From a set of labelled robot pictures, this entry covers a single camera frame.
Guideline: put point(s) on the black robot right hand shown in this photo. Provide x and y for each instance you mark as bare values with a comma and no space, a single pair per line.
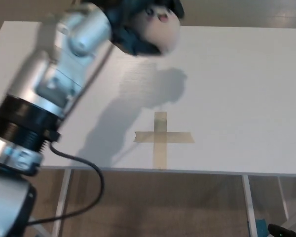
281,232

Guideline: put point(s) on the horizontal beige tape strip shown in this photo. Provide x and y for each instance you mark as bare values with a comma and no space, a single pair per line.
180,137

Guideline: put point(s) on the white table leg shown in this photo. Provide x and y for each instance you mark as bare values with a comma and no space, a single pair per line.
283,197
60,205
250,205

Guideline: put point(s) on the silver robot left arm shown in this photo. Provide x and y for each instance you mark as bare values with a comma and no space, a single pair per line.
51,74

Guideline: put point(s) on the pink dumpling plush toy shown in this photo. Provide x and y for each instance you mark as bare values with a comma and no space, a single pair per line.
160,29

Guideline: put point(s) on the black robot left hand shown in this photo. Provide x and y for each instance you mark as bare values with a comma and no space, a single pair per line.
128,37

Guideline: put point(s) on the teal floor marker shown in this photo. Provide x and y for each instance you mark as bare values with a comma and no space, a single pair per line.
262,228

